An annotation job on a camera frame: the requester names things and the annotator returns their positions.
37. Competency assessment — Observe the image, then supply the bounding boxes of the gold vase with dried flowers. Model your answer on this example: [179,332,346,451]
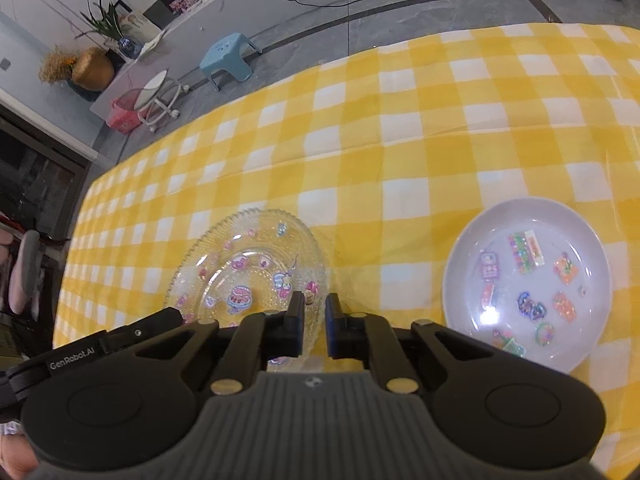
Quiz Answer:
[39,46,116,92]

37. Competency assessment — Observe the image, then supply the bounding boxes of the plant in blue vase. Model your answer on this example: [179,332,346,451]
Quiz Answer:
[75,0,144,59]

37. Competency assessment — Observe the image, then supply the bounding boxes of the light blue plastic stool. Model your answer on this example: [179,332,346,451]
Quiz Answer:
[199,32,264,92]

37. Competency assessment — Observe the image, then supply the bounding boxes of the grey office chair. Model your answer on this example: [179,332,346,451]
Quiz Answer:
[0,229,44,317]

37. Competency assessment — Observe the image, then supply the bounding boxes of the person's left hand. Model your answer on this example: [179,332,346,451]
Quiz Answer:
[0,432,39,480]

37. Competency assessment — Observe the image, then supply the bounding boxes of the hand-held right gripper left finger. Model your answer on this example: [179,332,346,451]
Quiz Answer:
[132,291,306,395]

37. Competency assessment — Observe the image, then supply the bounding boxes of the yellow checked tablecloth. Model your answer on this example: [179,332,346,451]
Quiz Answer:
[52,24,640,480]

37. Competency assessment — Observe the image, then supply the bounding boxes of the clear glass plate with stickers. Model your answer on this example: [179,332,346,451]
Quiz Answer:
[165,208,329,361]

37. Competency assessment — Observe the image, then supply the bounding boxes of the white plate with stickers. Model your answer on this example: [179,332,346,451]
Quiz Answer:
[441,196,614,375]

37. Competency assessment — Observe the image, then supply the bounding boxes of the pink plastic basket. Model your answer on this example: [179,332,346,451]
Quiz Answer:
[105,89,151,135]

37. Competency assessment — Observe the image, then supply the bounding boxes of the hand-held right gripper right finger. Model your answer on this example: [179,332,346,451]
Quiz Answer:
[324,293,507,394]

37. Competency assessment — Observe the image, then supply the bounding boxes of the white round rolling table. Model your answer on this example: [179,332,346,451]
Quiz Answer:
[134,71,184,134]

